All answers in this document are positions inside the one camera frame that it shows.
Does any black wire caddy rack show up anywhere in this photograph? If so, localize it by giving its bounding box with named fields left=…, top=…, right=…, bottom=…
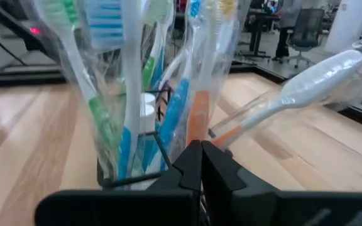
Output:
left=96, top=83, right=174, bottom=191

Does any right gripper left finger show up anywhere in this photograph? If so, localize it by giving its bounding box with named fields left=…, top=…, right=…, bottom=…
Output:
left=146, top=139, right=203, bottom=193

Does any orange toothbrush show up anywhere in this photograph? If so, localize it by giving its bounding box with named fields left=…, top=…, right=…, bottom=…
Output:
left=185, top=0, right=242, bottom=147
left=207, top=26, right=362, bottom=151

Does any blue toothbrush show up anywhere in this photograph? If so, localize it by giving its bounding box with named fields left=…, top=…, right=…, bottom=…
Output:
left=143, top=0, right=204, bottom=175
left=83, top=0, right=146, bottom=183

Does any person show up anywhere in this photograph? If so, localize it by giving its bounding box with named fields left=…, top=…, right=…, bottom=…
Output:
left=271, top=0, right=304, bottom=62

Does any green toothbrush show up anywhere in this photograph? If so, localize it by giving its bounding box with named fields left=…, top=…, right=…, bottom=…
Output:
left=140, top=0, right=176, bottom=95
left=33, top=0, right=126, bottom=180

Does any grey mesh chair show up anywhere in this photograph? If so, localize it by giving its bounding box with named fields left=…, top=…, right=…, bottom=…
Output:
left=280, top=8, right=326, bottom=69

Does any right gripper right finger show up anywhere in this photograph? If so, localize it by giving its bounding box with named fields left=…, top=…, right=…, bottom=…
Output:
left=201, top=140, right=281, bottom=226

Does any black standing desk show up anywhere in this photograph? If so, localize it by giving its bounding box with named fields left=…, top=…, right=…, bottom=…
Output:
left=236, top=9, right=281, bottom=60

